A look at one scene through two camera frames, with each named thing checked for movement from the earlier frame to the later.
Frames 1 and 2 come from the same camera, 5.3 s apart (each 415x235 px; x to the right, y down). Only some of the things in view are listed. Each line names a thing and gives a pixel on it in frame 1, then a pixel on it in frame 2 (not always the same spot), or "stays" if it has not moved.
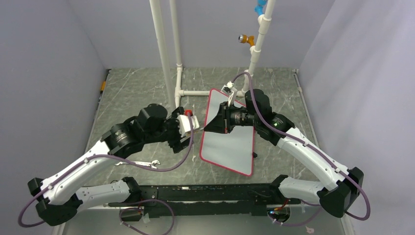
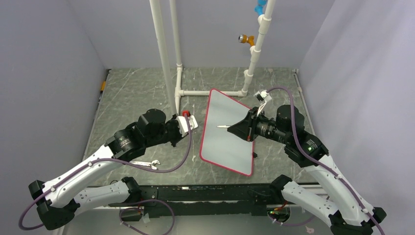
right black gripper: [221, 123] to [246, 128]
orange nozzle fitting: [244, 38] stays
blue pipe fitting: [259, 8] stays
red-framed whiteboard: [234, 151] stays
